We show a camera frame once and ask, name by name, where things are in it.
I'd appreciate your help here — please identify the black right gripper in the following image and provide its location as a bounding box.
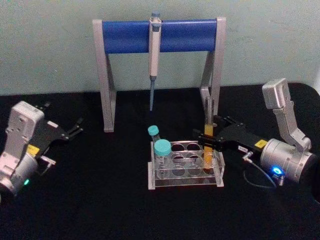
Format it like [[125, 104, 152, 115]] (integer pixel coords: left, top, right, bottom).
[[191, 114, 270, 155]]

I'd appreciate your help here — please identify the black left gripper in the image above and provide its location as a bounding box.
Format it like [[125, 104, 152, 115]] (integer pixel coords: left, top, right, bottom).
[[26, 100, 85, 158]]

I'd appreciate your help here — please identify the tube with yellow liquid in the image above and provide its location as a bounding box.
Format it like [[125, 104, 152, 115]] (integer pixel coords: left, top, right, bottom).
[[203, 121, 216, 174]]

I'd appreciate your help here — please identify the large teal-capped clear tube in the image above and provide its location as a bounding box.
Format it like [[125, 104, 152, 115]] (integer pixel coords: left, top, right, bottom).
[[153, 139, 173, 177]]

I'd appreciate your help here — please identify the small teal-capped clear tube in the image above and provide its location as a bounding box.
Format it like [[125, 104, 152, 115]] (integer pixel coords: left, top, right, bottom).
[[147, 125, 162, 145]]

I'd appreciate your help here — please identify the clear plastic tube rack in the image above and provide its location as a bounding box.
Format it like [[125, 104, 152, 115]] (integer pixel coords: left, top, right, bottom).
[[147, 139, 225, 191]]

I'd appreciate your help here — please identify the grey pipette stand, blue bar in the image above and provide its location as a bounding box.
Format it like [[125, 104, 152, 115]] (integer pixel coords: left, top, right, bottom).
[[91, 16, 227, 133]]

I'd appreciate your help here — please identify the black table cloth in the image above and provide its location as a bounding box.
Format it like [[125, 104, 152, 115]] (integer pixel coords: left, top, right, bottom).
[[0, 82, 320, 240]]

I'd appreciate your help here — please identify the grey pipette with blue tip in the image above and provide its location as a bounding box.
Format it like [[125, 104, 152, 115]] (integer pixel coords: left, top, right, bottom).
[[148, 10, 162, 112]]

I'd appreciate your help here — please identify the right gripper thin dark cable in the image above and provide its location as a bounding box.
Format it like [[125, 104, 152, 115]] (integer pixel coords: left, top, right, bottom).
[[241, 152, 286, 190]]

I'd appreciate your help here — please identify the gripper thin dark cable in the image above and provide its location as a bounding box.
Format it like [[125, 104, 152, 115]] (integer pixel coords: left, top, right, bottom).
[[241, 152, 286, 190], [36, 155, 57, 176]]

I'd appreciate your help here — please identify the left gripper thin dark cable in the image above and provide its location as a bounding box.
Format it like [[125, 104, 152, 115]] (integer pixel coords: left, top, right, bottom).
[[36, 155, 57, 176]]

